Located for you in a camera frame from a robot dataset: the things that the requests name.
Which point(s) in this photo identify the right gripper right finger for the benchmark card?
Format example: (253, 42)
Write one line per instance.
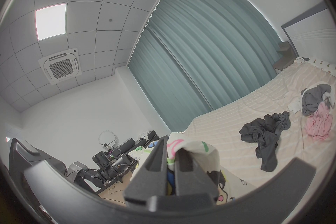
(202, 187)

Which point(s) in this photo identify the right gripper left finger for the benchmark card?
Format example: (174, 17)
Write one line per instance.
(136, 186)

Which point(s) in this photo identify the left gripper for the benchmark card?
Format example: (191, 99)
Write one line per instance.
(119, 165)

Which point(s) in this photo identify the white printed pyjama top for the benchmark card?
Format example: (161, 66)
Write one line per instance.
(194, 146)

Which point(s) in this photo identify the bed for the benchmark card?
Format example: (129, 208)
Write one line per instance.
(228, 123)

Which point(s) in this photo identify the round white mirror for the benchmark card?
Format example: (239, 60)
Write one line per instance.
(107, 137)

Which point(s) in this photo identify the white cloth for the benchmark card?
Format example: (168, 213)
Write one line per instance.
(143, 135)

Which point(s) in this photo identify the black garment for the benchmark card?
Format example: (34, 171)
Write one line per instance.
(265, 136)

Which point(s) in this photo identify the blue-green curtain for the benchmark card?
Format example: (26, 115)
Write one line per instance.
(210, 34)
(162, 81)

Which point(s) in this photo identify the ceiling air conditioner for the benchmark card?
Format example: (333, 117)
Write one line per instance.
(60, 66)

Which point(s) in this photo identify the small white garment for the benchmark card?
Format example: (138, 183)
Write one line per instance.
(295, 106)

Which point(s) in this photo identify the pink garment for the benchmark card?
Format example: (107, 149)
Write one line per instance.
(319, 123)

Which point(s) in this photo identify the grey garment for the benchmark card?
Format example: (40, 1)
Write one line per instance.
(312, 99)

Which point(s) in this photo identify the grey bedside table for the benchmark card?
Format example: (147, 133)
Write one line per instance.
(286, 56)

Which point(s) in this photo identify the ceiling light panel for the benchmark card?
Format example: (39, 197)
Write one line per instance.
(51, 20)

